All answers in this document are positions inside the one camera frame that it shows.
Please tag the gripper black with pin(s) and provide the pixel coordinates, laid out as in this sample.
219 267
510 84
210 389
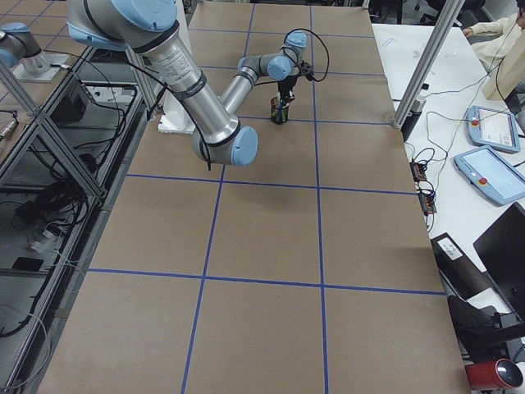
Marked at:
285 86

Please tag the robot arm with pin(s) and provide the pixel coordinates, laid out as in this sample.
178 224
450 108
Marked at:
152 29
17 43

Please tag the black mesh pen cup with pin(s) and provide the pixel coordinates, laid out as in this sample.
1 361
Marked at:
279 111

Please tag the teach pendant far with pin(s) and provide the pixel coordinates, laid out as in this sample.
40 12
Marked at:
495 128

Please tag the teach pendant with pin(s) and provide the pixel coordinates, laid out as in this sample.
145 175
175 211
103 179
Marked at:
495 128
491 175

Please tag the seated person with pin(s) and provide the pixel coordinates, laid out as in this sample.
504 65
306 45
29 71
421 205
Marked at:
502 34

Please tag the white power strip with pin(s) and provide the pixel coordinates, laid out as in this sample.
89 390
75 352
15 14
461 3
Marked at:
450 248

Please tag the teach pendant near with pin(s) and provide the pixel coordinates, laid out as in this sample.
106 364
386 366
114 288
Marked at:
491 175

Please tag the black laptop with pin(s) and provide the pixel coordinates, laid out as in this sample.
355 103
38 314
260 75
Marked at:
501 250

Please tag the red cylinder bottle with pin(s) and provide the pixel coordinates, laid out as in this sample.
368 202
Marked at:
494 375

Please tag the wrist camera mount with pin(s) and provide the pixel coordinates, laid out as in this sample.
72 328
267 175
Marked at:
306 70

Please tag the aluminium frame post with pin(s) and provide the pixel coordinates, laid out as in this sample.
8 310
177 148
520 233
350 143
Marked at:
438 35

